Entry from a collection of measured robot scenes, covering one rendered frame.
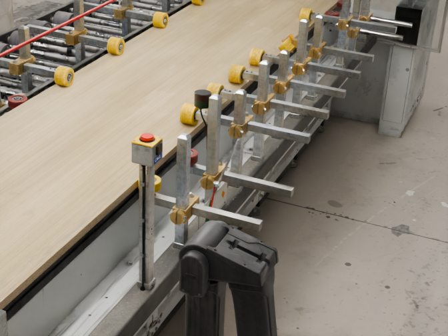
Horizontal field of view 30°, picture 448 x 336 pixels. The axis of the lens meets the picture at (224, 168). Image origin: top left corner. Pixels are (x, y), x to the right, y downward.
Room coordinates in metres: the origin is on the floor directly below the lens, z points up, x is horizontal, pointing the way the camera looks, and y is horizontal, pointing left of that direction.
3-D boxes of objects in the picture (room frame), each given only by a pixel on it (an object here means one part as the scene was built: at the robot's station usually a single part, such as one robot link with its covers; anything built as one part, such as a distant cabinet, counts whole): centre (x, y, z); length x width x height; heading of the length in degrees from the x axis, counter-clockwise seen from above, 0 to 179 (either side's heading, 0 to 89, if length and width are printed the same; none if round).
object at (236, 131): (2.93, -0.06, 0.95); 0.14 x 0.06 x 0.05; 159
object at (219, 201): (2.64, 0.03, 0.75); 0.26 x 0.01 x 0.10; 159
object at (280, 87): (3.39, -0.24, 0.95); 0.14 x 0.06 x 0.05; 159
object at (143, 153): (2.20, 0.23, 1.18); 0.07 x 0.07 x 0.08; 69
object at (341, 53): (3.84, -0.51, 0.95); 0.36 x 0.03 x 0.03; 69
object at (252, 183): (2.68, -0.05, 0.84); 0.43 x 0.03 x 0.04; 69
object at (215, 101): (2.67, 0.04, 0.93); 0.04 x 0.04 x 0.48; 69
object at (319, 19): (3.84, -0.41, 0.89); 0.04 x 0.04 x 0.48; 69
